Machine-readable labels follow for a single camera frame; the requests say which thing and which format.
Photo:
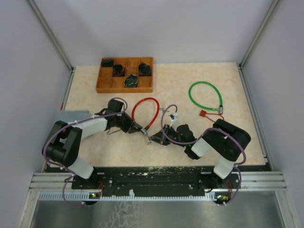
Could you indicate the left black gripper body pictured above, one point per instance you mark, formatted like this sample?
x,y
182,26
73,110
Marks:
x,y
126,122

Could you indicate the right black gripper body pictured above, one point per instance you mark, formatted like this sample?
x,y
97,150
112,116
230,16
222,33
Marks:
x,y
169,135

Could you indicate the red cable lock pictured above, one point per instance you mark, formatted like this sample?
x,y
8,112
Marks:
x,y
145,129

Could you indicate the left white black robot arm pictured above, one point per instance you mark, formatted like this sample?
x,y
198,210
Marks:
x,y
63,143

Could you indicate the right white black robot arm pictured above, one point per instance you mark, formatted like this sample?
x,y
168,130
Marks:
x,y
228,140

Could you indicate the blue yellow rolled tie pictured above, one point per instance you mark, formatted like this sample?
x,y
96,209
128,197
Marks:
x,y
131,81

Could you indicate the black orange rolled tie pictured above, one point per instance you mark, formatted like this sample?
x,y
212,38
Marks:
x,y
118,70

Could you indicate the black dotted rolled tie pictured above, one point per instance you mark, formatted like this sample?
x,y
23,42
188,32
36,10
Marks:
x,y
144,69

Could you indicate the folded blue jeans cloth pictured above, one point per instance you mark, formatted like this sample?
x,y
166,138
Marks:
x,y
71,116

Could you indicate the dark green rolled tie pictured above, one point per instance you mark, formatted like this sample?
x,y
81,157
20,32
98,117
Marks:
x,y
109,62

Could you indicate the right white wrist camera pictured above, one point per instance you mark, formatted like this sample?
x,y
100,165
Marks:
x,y
174,120

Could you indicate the thin red wire padlock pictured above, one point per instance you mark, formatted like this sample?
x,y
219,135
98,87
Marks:
x,y
211,116

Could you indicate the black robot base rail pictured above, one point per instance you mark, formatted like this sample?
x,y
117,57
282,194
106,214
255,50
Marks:
x,y
164,184

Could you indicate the green cable lock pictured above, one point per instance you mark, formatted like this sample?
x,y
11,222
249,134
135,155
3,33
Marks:
x,y
219,109

